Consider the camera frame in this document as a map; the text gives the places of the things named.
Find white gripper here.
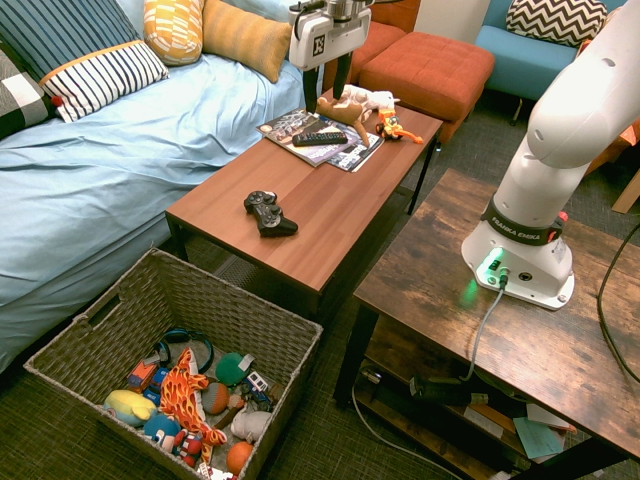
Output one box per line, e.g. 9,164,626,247
288,2,373,114

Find black gamepad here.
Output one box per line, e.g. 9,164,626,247
243,189,300,239

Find grey wicker basket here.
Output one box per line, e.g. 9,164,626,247
23,248,325,480

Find brown fox plush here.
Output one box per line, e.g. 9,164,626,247
315,94,372,149

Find white unicorn plush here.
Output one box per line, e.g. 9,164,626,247
340,83,402,124

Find black remote control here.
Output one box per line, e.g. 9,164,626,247
291,130,349,148

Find magazine with tree cover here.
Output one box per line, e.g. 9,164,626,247
255,108,352,168

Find orange upholstered chair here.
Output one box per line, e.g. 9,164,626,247
322,0,422,94

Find business magazine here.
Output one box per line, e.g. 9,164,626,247
324,127,386,174

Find orange toy excavator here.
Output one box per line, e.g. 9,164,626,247
374,106,425,146

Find mustard striped pillow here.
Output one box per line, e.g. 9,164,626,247
201,0,294,85

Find orange square ottoman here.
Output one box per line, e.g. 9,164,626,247
358,31,497,145

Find reddish wood coffee table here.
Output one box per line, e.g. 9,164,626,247
164,89,444,329

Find yellow white patterned pillow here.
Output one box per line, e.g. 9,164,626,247
143,0,207,68

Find blue armchair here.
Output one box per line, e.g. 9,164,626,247
474,0,629,104

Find light blue sofa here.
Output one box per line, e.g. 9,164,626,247
0,0,322,375

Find white navy striped pillow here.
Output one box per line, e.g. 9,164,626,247
39,39,171,124

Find rustic brown side table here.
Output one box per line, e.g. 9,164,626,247
333,168,640,480

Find black white chevron pillow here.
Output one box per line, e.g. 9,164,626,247
505,0,609,49

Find blue striped pillow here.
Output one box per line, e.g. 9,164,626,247
0,0,144,84

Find blue black headphones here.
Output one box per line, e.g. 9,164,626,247
153,327,216,374

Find green ball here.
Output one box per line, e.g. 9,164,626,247
215,352,257,388

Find white blue toy van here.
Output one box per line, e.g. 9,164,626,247
244,370,274,404

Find black white checked pillow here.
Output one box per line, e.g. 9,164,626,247
0,42,65,142

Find orange chair with wooden leg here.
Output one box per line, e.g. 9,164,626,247
583,117,640,215

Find black power adapter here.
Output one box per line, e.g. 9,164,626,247
409,374,489,409

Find grey orange ball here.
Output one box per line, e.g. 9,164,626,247
201,382,232,417

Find orange toy truck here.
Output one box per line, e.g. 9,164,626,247
125,355,163,394

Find blue toy car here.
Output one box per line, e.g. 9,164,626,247
143,367,172,407

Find white plush toy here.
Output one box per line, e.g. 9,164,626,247
230,404,274,444

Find yellow plush toy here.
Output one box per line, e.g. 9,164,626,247
102,389,159,428

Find blue plush toy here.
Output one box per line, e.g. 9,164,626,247
143,413,183,449

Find red blue hero plush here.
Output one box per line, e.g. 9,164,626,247
172,428,204,469

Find teal paper envelope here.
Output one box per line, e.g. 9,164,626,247
513,415,567,461

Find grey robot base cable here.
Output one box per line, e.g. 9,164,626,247
459,272,510,384

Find white cable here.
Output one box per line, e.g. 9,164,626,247
350,368,467,480

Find black cable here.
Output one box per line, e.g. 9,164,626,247
596,233,640,387

